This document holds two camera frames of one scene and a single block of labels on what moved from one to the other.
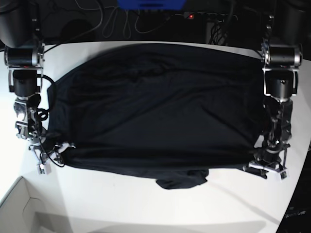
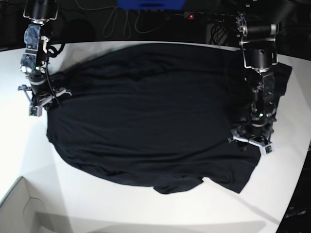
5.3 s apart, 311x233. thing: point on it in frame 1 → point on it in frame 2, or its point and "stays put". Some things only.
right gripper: x=269 y=157 → x=258 y=133
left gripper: x=44 y=151 → x=40 y=92
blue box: x=150 y=5 stays put
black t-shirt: x=172 y=112 stays put
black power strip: x=205 y=15 stays put
